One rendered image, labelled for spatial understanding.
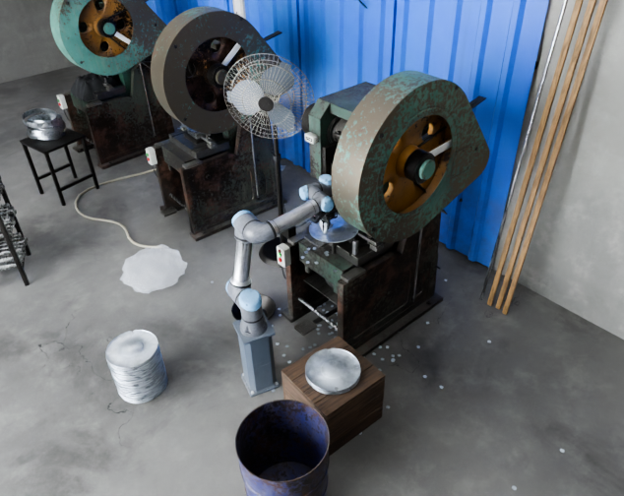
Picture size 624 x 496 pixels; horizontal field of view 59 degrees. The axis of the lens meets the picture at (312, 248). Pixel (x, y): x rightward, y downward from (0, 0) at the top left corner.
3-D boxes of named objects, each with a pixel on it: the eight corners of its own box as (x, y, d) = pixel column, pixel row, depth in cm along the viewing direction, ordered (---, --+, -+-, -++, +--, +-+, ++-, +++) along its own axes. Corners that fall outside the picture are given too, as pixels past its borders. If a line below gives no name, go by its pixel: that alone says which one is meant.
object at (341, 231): (301, 237, 317) (301, 236, 316) (320, 213, 338) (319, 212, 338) (348, 246, 307) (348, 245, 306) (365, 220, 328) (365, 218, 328)
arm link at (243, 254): (234, 310, 301) (244, 221, 274) (223, 295, 311) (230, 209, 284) (254, 305, 307) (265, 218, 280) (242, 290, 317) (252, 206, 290)
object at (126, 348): (158, 362, 307) (158, 361, 307) (104, 373, 302) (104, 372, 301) (156, 326, 330) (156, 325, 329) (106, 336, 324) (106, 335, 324)
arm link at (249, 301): (247, 325, 294) (244, 306, 286) (235, 310, 303) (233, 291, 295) (267, 316, 299) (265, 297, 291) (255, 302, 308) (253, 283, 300)
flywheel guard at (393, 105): (357, 269, 270) (361, 108, 221) (319, 244, 288) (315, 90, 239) (483, 194, 323) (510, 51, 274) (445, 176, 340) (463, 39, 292)
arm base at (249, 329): (245, 341, 298) (243, 327, 292) (236, 323, 309) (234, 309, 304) (271, 331, 303) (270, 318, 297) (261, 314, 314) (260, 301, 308)
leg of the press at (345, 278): (346, 369, 339) (348, 251, 285) (334, 358, 346) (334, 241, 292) (442, 300, 386) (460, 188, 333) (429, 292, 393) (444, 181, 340)
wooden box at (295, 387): (327, 458, 290) (326, 416, 270) (284, 410, 315) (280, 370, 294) (382, 416, 310) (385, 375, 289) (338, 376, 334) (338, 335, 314)
